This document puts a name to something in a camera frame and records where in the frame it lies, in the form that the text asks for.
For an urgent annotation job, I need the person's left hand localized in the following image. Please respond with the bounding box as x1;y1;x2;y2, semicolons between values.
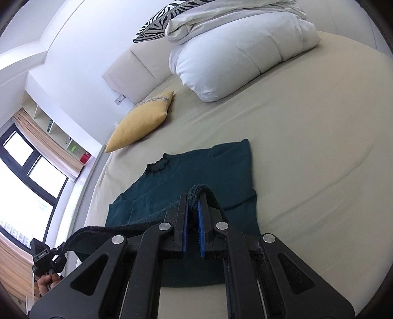
36;274;63;290

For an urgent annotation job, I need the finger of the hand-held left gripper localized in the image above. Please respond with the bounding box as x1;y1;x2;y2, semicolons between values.
50;242;69;272

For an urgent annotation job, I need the white wall shelf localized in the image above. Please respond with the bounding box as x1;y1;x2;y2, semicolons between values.
20;98;93;168

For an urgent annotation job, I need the bed with beige sheet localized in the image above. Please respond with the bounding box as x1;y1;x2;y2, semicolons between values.
83;29;381;319

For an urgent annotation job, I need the beige curtain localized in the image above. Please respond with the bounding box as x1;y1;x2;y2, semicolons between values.
0;236;35;304
12;109;83;180

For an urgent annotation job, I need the zebra print pillow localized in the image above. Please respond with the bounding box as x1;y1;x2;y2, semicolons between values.
133;0;215;43

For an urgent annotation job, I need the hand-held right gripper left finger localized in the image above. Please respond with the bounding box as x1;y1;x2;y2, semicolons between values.
29;192;189;319

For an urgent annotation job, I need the beige padded headboard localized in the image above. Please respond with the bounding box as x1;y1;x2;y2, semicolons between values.
102;40;175;103

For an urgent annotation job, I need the dark green knit sweater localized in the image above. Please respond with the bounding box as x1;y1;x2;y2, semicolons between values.
66;139;271;289

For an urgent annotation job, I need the white folded duvet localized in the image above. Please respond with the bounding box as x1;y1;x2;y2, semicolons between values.
165;0;321;102

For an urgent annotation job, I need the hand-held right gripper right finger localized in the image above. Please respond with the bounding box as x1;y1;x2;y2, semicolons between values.
198;196;357;319

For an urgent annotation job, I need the yellow pillow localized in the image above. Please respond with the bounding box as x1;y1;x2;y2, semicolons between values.
104;90;175;153

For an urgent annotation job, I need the black framed window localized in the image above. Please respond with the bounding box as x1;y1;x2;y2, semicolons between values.
0;123;70;243

